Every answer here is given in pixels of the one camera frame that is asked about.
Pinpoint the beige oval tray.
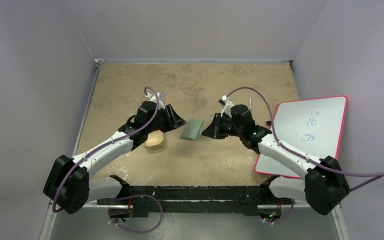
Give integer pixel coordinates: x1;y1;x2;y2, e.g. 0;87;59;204
143;130;165;150

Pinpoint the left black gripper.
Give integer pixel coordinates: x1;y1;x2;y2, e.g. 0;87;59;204
146;105;186;134

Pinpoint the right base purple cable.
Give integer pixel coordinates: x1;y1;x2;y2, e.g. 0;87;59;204
261;198;296;226

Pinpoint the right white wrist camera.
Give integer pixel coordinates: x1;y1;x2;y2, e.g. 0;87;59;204
218;95;235;118

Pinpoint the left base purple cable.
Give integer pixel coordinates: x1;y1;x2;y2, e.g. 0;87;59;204
107;194;164;235

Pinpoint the black base frame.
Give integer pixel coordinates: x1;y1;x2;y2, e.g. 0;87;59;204
97;175;292;220

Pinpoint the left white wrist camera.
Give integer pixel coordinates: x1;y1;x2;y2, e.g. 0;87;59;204
145;90;166;108

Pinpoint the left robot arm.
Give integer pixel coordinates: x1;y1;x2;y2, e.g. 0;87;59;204
43;100;187;214

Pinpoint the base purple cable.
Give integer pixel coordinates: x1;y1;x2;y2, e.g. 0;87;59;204
107;194;164;235
261;198;296;226

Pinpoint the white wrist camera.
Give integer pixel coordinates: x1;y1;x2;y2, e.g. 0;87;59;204
218;95;235;118
145;90;166;108

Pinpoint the green card holder wallet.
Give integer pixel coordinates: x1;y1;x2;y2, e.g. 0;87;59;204
179;119;204;140

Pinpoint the pink framed whiteboard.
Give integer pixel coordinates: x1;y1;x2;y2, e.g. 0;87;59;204
254;96;349;180

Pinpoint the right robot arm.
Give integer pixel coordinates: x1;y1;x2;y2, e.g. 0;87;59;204
201;104;351;216

